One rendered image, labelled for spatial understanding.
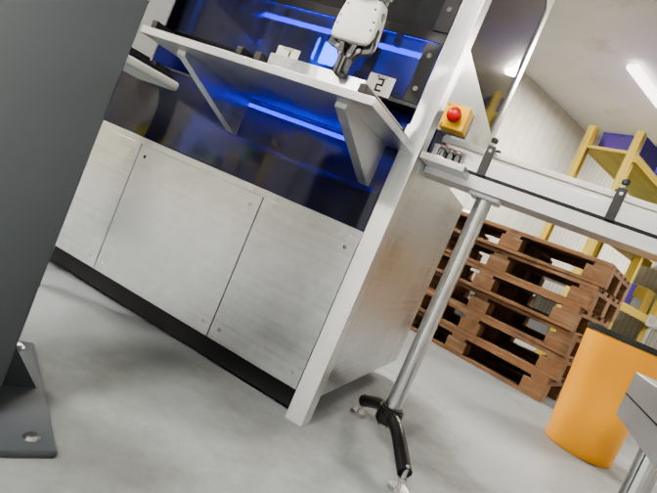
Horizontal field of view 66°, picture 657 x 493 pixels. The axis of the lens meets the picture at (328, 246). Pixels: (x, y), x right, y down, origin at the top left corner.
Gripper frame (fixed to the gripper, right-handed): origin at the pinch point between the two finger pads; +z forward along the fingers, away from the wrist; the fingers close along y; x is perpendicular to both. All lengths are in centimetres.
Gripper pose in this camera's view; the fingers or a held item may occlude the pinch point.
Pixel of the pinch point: (341, 67)
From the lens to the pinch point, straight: 118.7
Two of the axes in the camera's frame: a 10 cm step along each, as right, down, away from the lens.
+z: -3.9, 9.2, 0.7
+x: -3.7, -0.9, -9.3
